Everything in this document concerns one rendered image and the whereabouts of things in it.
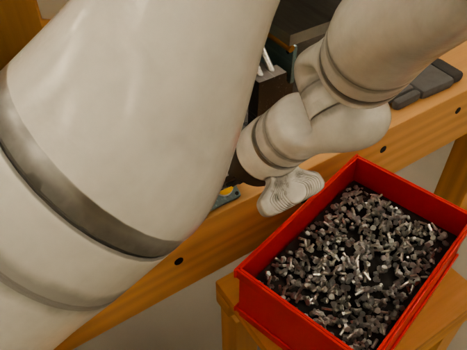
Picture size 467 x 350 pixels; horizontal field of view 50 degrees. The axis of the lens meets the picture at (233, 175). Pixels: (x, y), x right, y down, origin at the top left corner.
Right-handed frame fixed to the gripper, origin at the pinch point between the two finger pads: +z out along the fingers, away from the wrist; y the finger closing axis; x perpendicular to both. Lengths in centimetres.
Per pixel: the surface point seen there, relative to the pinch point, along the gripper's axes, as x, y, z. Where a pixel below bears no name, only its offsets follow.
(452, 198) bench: 29, -82, 44
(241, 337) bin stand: 24.5, 2.7, 17.7
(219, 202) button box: 2.4, 0.4, 4.7
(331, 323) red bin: 23.9, -1.7, -6.2
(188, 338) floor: 33, -7, 95
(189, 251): 7.0, 6.5, 10.2
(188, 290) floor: 21, -16, 104
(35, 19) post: -50, 7, 34
